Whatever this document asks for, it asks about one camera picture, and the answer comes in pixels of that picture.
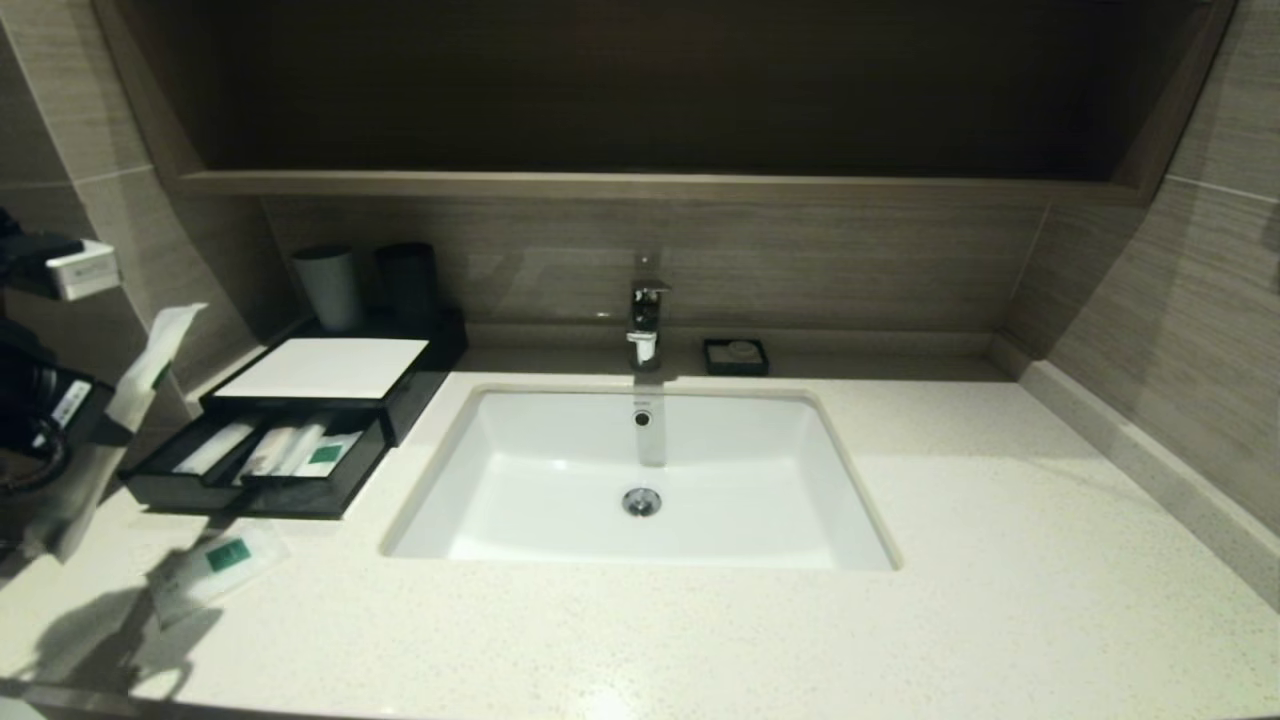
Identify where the black cup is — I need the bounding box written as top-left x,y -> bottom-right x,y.
374,241 -> 439,330

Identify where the narrow white wrapped packet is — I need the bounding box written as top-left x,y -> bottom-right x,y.
280,420 -> 332,479

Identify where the white ceramic sink basin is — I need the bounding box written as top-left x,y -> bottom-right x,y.
385,384 -> 903,573

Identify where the chrome faucet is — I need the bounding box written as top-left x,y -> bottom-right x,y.
626,253 -> 673,373

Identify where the wide white wrapped packet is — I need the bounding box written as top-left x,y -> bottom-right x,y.
175,421 -> 257,477

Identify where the flat white green-label packet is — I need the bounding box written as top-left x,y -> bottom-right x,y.
298,431 -> 364,480

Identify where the long clear toothbrush packet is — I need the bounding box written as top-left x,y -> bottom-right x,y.
20,302 -> 210,563

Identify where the thin black camera cable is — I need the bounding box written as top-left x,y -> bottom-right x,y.
0,420 -> 71,493

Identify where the wooden wall shelf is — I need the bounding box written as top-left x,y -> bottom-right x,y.
175,168 -> 1147,207

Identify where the beige comb packet green label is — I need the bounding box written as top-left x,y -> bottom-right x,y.
238,424 -> 301,481

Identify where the black drawer box housing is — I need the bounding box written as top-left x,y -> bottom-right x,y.
200,336 -> 448,448

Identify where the white paper card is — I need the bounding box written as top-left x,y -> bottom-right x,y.
214,337 -> 430,400

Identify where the black soap dish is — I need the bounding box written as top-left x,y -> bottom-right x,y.
703,339 -> 771,377

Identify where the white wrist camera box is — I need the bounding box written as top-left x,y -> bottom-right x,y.
43,238 -> 122,302

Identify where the pale grey cup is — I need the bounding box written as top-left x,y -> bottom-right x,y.
290,245 -> 363,332

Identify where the small clear green-label sachet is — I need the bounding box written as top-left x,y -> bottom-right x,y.
148,522 -> 293,627

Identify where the black pull-out drawer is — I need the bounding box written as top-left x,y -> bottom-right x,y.
118,411 -> 394,522

